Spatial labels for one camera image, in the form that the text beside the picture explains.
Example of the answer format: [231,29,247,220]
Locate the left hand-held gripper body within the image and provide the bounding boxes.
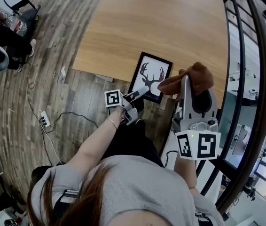
[104,89,139,126]

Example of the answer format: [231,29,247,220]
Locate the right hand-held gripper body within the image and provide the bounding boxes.
[171,116,222,161]

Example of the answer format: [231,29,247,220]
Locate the brown cloth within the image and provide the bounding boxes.
[157,61,215,97]

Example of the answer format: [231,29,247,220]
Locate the framed deer antler picture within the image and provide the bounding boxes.
[127,51,174,105]

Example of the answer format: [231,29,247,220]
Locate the person's left forearm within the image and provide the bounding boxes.
[66,106,126,167]

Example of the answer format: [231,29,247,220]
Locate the person's right forearm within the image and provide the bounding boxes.
[173,157,199,190]

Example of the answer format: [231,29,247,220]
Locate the white table leg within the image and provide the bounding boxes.
[94,74,115,83]
[160,116,181,169]

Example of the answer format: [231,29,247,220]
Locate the person's black trousers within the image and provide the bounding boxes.
[101,118,164,169]

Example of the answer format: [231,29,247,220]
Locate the black metal railing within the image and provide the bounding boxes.
[195,0,266,214]

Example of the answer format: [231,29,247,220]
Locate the white power strip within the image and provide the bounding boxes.
[38,110,52,129]

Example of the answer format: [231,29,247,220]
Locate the person's grey shirt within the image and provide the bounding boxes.
[30,155,226,226]

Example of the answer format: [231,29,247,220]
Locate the large clear water bottle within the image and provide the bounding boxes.
[6,15,28,38]

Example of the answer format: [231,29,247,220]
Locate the black platform trolley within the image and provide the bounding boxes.
[3,0,42,28]

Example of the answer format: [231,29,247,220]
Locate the thin silver bracelet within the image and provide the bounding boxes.
[105,117,119,131]

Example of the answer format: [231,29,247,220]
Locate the thin black cable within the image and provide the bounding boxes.
[164,150,180,169]

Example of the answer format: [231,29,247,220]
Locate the black power cable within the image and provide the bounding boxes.
[50,111,100,133]

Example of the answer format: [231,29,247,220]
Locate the black harness strap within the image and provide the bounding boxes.
[53,189,81,221]
[194,210,212,226]

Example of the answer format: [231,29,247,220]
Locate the white power cable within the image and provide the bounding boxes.
[42,125,63,166]

